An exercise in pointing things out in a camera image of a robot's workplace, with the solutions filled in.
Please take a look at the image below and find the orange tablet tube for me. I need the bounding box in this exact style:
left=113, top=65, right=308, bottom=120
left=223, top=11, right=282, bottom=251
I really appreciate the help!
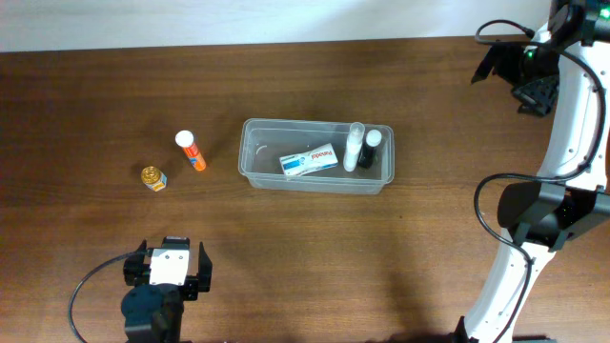
left=174, top=130, right=207, bottom=172

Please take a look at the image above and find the clear plastic container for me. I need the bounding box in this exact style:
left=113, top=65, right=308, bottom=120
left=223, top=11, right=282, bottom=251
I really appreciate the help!
left=238, top=118, right=395, bottom=194

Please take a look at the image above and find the dark bottle white cap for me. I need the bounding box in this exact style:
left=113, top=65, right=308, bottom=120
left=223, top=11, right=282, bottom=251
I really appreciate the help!
left=357, top=130, right=382, bottom=169

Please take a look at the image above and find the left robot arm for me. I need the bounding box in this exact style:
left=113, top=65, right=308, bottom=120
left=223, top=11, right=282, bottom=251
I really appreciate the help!
left=121, top=236, right=213, bottom=343

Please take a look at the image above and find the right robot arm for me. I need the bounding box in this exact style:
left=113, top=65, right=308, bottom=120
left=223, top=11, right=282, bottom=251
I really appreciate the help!
left=451, top=0, right=609, bottom=342

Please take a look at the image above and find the small gold-lid balm jar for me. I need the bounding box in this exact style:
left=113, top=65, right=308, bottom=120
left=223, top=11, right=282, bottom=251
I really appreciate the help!
left=140, top=166, right=167, bottom=192

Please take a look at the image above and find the white spray bottle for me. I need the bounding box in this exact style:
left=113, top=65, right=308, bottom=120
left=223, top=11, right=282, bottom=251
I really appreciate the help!
left=343, top=122, right=365, bottom=172

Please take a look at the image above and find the white blue medicine box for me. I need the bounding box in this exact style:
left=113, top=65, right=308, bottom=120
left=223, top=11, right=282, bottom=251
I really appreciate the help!
left=279, top=144, right=338, bottom=176

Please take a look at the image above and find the left black cable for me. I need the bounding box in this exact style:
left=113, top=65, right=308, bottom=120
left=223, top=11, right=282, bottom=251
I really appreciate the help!
left=68, top=252, right=139, bottom=343

